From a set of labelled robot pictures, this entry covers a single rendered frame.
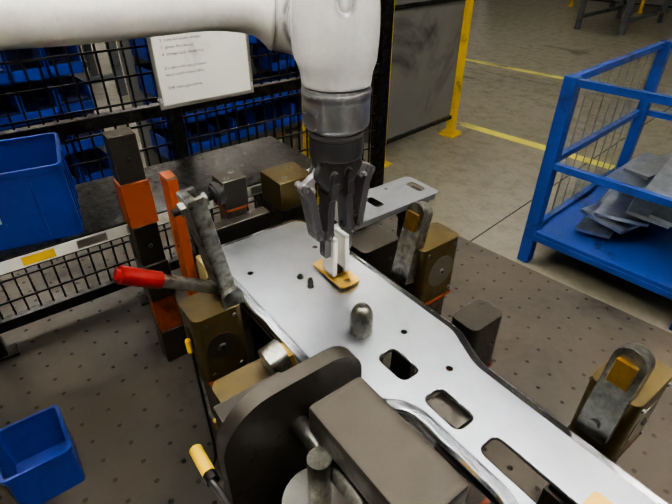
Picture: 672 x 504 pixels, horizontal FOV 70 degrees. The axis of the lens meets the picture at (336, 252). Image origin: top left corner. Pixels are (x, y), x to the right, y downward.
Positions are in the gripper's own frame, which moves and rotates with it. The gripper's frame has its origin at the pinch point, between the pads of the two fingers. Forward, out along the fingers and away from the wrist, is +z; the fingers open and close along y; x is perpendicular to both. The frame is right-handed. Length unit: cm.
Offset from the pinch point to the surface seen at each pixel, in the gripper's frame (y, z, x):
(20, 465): 53, 34, -21
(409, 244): -10.1, -0.6, 6.1
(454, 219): -171, 105, -108
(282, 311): 11.7, 4.6, 2.4
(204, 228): 21.0, -12.9, 1.8
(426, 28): -230, 16, -202
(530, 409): -2.6, 4.5, 34.9
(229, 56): -11, -19, -54
